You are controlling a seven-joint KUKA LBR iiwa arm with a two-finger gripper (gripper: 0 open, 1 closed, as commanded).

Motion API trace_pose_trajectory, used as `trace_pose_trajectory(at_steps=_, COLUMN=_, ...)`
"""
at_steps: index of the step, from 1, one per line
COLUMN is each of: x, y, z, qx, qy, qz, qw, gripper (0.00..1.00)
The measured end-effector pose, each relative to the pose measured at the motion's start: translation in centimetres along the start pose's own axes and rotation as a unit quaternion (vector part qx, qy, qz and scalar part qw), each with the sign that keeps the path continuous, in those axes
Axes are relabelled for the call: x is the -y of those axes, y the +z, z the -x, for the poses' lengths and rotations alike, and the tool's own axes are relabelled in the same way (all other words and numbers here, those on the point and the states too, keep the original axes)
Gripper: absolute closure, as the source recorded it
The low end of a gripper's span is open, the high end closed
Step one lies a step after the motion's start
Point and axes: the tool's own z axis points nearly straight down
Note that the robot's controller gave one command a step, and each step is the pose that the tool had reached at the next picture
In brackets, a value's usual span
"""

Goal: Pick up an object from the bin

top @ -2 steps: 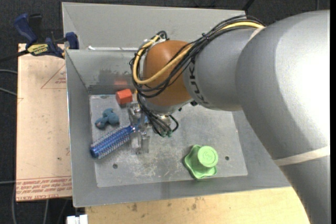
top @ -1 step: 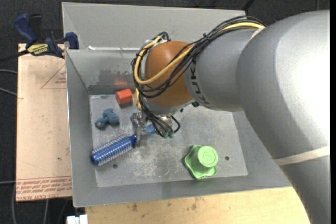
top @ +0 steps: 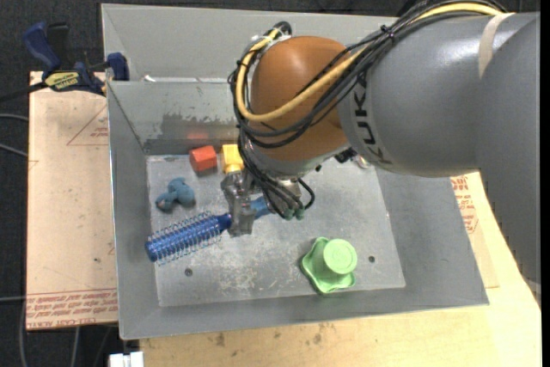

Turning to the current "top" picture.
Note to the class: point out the brown cardboard board red print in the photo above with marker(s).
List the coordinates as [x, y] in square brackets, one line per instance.
[69, 193]

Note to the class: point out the yellow toy block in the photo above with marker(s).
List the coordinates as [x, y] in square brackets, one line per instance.
[230, 157]

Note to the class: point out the grey metal bin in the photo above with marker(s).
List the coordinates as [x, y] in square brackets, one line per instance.
[266, 266]

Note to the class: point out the blue hairbrush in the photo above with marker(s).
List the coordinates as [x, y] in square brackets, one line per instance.
[185, 236]

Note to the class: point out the red toy block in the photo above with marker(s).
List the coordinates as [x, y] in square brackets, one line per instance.
[203, 159]

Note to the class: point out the teal toy animal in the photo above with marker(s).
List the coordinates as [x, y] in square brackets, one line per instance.
[180, 192]

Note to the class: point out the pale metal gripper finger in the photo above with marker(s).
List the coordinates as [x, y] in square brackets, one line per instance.
[239, 207]
[241, 228]

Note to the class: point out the black cylinder on white bracket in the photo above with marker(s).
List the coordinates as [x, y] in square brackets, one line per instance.
[346, 155]

